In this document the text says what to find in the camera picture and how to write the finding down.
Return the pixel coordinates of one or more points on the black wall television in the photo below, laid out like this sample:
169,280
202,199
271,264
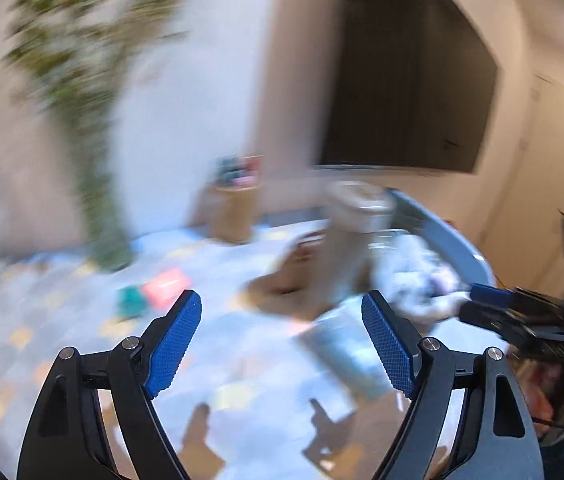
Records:
402,85

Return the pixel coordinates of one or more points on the green cloth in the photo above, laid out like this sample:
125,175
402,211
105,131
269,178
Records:
129,301

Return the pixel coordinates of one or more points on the person's right hand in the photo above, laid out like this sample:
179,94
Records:
542,400

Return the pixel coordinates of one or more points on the white door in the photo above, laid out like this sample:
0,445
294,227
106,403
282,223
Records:
527,175

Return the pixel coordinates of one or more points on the pile of patterned socks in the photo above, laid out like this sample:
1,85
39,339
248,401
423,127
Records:
422,275

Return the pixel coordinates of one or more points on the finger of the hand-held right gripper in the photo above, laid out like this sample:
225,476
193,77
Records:
492,294
492,317

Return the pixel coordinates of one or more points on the green leafy plant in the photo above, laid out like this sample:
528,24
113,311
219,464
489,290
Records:
86,50

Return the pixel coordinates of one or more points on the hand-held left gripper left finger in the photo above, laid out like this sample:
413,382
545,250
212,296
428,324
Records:
171,345

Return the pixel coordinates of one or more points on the blue table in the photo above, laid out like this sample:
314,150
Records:
447,240

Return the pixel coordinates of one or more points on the tall jar with white lid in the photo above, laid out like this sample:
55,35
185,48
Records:
357,240

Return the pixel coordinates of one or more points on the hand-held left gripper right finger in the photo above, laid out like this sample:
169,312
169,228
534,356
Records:
389,345

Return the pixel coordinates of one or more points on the wooden pot with markers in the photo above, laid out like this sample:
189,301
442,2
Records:
234,215

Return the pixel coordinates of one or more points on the ribbed glass bowl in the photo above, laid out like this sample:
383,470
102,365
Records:
412,280

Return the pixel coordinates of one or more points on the pink packet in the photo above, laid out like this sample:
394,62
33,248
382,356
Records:
164,285

